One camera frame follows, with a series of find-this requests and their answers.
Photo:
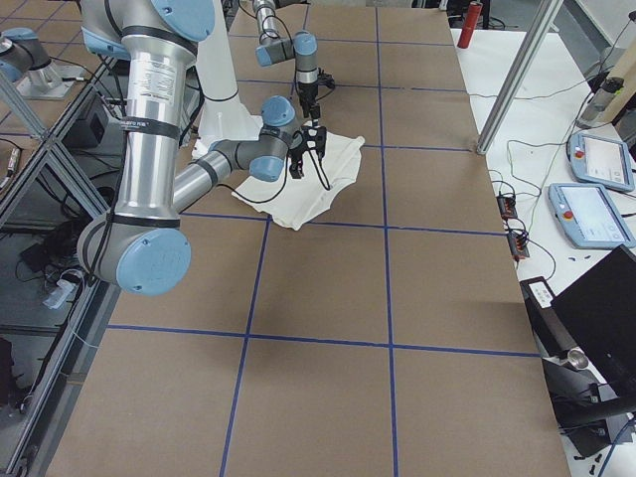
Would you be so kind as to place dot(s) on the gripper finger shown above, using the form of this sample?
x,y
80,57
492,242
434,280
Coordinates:
x,y
296,172
315,113

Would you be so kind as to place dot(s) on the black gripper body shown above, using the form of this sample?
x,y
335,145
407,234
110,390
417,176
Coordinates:
x,y
298,160
307,95

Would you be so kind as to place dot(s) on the cream long-sleeve cat shirt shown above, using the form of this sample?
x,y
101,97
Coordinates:
x,y
304,199

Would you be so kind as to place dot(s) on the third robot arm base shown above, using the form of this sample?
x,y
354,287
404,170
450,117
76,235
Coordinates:
x,y
26,62

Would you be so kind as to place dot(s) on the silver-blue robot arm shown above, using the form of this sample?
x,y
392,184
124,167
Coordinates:
x,y
276,45
137,244

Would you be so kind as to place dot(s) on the red cylindrical bottle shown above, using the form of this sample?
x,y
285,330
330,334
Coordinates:
x,y
470,23

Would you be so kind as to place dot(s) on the small orange circuit board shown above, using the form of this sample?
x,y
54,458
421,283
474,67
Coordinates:
x,y
507,206

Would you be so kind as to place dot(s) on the upper blue teach pendant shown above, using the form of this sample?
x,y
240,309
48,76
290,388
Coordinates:
x,y
599,160

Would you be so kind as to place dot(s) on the blue teach pendant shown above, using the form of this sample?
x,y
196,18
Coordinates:
x,y
588,217
599,160

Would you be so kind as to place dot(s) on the grey spray bottle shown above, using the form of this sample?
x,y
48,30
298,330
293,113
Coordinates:
x,y
599,102

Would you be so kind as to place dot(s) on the lower blue teach pendant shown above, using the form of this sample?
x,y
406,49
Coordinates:
x,y
588,217

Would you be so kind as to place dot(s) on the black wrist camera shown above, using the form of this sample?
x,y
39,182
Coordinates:
x,y
326,80
315,139

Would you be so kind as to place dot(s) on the white central mounting post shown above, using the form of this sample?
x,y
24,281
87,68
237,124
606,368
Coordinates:
x,y
223,116

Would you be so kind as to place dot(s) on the aluminium frame post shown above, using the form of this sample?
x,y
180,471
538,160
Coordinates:
x,y
520,66

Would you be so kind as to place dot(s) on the aluminium lattice frame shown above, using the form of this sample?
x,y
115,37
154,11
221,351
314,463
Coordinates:
x,y
52,316

